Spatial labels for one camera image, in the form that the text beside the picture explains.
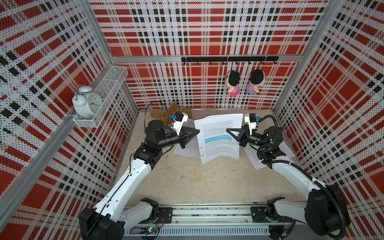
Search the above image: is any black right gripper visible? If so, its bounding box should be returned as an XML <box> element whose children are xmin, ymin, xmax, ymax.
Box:
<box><xmin>228</xmin><ymin>124</ymin><xmax>270</xmax><ymax>150</ymax></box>

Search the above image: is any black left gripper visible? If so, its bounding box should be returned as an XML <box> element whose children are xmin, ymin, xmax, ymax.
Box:
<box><xmin>156</xmin><ymin>126</ymin><xmax>198</xmax><ymax>149</ymax></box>

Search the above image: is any document with pink highlight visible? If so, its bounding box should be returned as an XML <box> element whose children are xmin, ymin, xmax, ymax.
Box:
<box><xmin>174</xmin><ymin>136</ymin><xmax>201</xmax><ymax>159</ymax></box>

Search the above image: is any document with yellow highlight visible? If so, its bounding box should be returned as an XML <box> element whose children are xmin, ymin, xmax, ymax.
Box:
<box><xmin>243</xmin><ymin>140</ymin><xmax>296</xmax><ymax>171</ymax></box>

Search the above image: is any document with blue highlight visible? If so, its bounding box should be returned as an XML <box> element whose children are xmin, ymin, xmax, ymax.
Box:
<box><xmin>194</xmin><ymin>114</ymin><xmax>244</xmax><ymax>165</ymax></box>

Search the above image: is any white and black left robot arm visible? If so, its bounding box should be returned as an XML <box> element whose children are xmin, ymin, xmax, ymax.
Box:
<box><xmin>79</xmin><ymin>115</ymin><xmax>200</xmax><ymax>240</ymax></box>

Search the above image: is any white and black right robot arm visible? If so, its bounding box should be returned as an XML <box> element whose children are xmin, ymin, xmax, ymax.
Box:
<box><xmin>226</xmin><ymin>114</ymin><xmax>351</xmax><ymax>240</ymax></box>

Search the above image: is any brown teddy bear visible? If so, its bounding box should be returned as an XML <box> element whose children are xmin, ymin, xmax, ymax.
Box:
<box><xmin>151</xmin><ymin>102</ymin><xmax>193</xmax><ymax>125</ymax></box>

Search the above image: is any doll with pink striped shirt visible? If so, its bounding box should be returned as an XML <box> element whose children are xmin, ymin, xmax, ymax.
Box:
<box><xmin>225</xmin><ymin>70</ymin><xmax>240</xmax><ymax>97</ymax></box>

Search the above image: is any doll with blue trousers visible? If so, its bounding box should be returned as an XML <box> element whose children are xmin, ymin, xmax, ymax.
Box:
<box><xmin>246</xmin><ymin>70</ymin><xmax>266</xmax><ymax>95</ymax></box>

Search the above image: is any green circuit board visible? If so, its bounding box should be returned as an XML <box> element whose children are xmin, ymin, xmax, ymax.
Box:
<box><xmin>140</xmin><ymin>225</ymin><xmax>159</xmax><ymax>236</ymax></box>

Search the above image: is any white alarm clock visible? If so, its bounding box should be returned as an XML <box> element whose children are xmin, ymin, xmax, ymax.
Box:
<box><xmin>72</xmin><ymin>86</ymin><xmax>103</xmax><ymax>118</ymax></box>

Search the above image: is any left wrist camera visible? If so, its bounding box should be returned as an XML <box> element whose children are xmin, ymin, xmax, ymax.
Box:
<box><xmin>171</xmin><ymin>112</ymin><xmax>189</xmax><ymax>135</ymax></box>

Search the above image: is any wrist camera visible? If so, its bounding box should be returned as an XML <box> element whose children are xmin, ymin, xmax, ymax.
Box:
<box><xmin>244</xmin><ymin>114</ymin><xmax>261</xmax><ymax>135</ymax></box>
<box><xmin>171</xmin><ymin>112</ymin><xmax>189</xmax><ymax>135</ymax></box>

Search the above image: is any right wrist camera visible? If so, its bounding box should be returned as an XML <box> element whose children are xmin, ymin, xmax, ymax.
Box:
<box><xmin>244</xmin><ymin>114</ymin><xmax>261</xmax><ymax>135</ymax></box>

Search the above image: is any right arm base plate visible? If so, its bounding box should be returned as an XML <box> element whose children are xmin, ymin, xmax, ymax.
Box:
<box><xmin>251</xmin><ymin>206</ymin><xmax>293</xmax><ymax>223</ymax></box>

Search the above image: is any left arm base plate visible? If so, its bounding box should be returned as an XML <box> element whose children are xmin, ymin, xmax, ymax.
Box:
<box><xmin>154</xmin><ymin>207</ymin><xmax>174</xmax><ymax>225</ymax></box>

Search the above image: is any black hook rail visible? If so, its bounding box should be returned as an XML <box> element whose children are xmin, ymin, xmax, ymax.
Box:
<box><xmin>181</xmin><ymin>56</ymin><xmax>280</xmax><ymax>63</ymax></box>

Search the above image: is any aluminium front rail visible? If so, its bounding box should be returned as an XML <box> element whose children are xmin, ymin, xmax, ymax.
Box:
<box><xmin>86</xmin><ymin>203</ymin><xmax>340</xmax><ymax>238</ymax></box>

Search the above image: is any white wire mesh shelf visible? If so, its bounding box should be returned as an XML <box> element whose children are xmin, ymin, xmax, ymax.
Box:
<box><xmin>73</xmin><ymin>66</ymin><xmax>128</xmax><ymax>128</ymax></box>

